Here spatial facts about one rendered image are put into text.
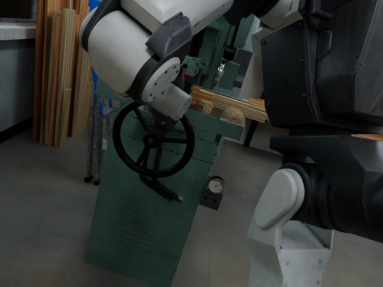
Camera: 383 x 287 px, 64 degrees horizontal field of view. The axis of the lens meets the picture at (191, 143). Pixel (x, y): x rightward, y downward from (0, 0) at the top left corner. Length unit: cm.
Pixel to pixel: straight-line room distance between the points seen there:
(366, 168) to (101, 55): 41
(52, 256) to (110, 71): 136
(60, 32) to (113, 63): 204
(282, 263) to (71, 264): 120
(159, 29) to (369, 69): 32
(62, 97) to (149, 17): 218
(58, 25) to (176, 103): 185
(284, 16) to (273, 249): 44
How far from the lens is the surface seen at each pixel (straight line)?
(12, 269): 167
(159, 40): 41
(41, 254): 172
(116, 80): 44
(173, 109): 66
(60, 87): 253
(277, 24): 64
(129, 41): 42
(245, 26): 145
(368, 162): 55
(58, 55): 249
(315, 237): 75
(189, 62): 126
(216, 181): 118
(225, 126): 116
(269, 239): 65
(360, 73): 53
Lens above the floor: 120
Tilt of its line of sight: 21 degrees down
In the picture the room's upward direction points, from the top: 17 degrees clockwise
